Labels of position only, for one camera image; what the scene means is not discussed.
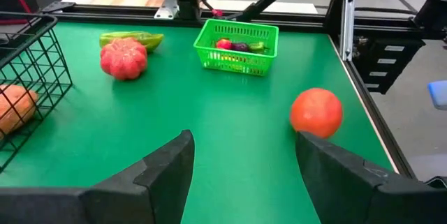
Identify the green yellow ridged gourd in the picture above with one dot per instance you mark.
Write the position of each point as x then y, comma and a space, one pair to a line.
150, 39

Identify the green plastic basket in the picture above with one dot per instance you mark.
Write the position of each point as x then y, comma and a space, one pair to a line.
237, 28

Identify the red ribbed pumpkin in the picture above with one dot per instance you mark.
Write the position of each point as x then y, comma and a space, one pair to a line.
124, 60

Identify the black drawer cabinet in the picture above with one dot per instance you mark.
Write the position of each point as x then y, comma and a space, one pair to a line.
387, 63

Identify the small yellow banana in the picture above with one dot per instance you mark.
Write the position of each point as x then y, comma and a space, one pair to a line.
227, 57

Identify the small purple eggplant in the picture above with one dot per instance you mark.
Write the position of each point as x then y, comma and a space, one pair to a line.
240, 47

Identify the small green pepper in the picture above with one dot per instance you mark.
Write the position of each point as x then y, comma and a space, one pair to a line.
257, 46

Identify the green table mat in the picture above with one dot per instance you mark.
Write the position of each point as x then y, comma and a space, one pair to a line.
209, 112

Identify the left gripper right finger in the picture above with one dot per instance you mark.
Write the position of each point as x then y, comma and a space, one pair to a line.
349, 196

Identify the blue plastic object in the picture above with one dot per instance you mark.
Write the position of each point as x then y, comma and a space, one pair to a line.
438, 95

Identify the orange pumpkin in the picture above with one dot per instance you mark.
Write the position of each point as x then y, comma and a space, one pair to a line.
17, 109

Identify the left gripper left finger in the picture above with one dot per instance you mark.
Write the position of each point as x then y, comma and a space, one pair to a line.
132, 199

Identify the large orange fruit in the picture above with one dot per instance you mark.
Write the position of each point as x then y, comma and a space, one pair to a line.
316, 112

